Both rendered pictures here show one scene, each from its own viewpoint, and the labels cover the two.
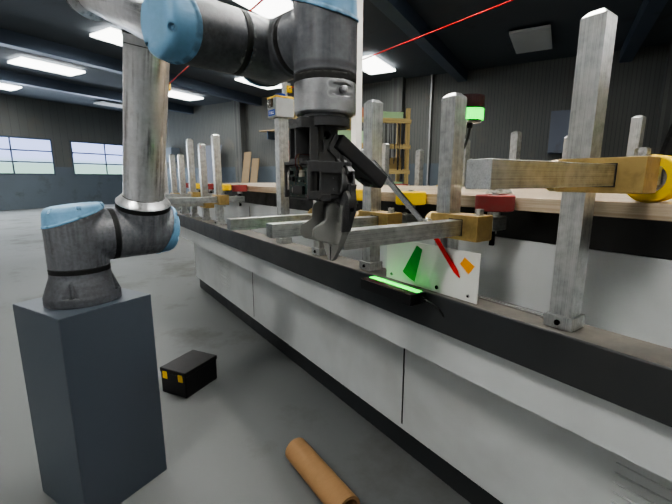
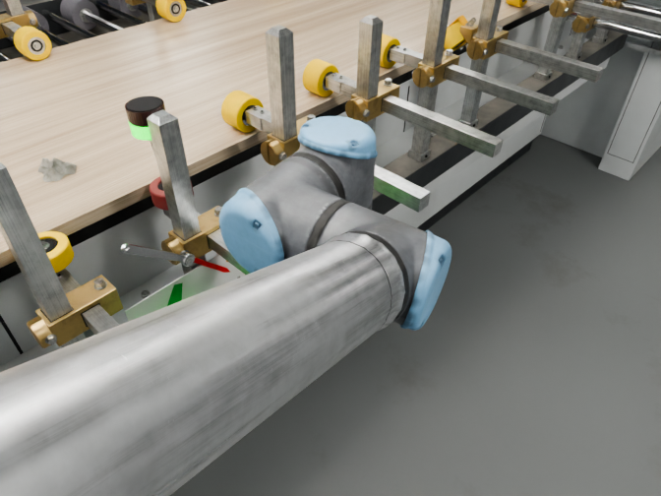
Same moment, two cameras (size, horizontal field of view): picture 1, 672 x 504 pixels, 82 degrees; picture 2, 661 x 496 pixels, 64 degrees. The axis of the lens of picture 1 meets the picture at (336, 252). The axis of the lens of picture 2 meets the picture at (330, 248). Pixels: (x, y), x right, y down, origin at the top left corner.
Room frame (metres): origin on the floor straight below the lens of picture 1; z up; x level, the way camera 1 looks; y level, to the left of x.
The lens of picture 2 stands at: (0.72, 0.55, 1.49)
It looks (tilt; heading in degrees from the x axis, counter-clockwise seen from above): 41 degrees down; 258
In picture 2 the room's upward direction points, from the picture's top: 1 degrees clockwise
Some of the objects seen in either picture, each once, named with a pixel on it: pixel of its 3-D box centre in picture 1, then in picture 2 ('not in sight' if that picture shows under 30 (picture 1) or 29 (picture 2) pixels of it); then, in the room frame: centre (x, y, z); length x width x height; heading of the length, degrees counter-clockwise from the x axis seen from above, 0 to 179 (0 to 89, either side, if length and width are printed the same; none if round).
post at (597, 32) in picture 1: (580, 181); (285, 149); (0.61, -0.38, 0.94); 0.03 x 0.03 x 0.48; 35
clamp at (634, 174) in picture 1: (597, 175); (293, 141); (0.59, -0.39, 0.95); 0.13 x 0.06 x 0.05; 35
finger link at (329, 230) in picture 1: (328, 233); not in sight; (0.58, 0.01, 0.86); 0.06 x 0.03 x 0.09; 124
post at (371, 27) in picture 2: not in sight; (365, 123); (0.40, -0.52, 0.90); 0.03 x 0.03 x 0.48; 35
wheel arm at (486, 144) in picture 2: not in sight; (399, 107); (0.33, -0.49, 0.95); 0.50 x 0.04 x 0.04; 125
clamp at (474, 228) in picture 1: (457, 225); (198, 235); (0.80, -0.25, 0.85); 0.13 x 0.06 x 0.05; 35
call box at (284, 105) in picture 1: (280, 108); not in sight; (1.44, 0.20, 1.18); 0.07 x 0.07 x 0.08; 35
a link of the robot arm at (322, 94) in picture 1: (326, 102); not in sight; (0.59, 0.01, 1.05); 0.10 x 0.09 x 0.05; 34
